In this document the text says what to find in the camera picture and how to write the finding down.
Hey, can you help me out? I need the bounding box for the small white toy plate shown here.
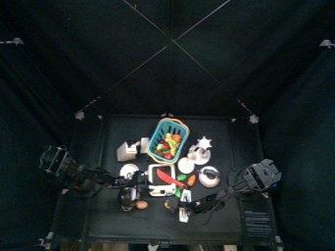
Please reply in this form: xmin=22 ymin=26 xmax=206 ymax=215
xmin=118 ymin=163 xmax=141 ymax=179

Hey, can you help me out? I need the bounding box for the red toy knife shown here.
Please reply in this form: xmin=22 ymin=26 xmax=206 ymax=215
xmin=156 ymin=168 xmax=188 ymax=190

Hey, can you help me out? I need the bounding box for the white round plate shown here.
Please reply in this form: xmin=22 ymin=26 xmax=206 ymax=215
xmin=197 ymin=165 xmax=222 ymax=189

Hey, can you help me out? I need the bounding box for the white toy toaster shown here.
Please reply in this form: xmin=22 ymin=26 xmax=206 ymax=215
xmin=114 ymin=140 xmax=141 ymax=163

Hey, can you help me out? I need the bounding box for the white rectangular toy block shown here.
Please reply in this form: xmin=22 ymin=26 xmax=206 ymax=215
xmin=138 ymin=136 xmax=150 ymax=155

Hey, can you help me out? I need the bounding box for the yellow-green toy vegetable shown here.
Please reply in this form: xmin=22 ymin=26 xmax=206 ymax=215
xmin=168 ymin=141 xmax=180 ymax=157

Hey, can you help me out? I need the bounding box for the white text label sticker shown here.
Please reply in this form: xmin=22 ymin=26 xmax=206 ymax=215
xmin=241 ymin=209 xmax=268 ymax=238

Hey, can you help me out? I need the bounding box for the white star-shaped toy piece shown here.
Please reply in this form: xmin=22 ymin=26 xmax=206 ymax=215
xmin=194 ymin=136 xmax=213 ymax=150

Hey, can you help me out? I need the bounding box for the teal basket with orange handle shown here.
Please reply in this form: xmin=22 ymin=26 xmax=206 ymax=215
xmin=146 ymin=117 xmax=190 ymax=165

